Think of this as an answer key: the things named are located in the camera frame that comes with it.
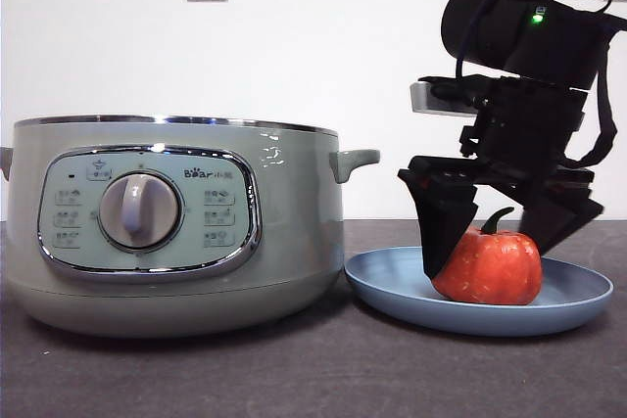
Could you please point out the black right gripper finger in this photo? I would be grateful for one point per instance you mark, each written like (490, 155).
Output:
(553, 227)
(441, 222)

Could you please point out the orange pumpkin with green stem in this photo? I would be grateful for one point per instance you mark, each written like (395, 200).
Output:
(495, 266)

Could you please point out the blue round plate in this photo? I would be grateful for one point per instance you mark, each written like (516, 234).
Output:
(392, 291)

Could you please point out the pale green electric steamer pot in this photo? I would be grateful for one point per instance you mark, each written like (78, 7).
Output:
(294, 222)

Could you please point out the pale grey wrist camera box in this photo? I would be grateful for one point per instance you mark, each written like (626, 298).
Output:
(421, 97)

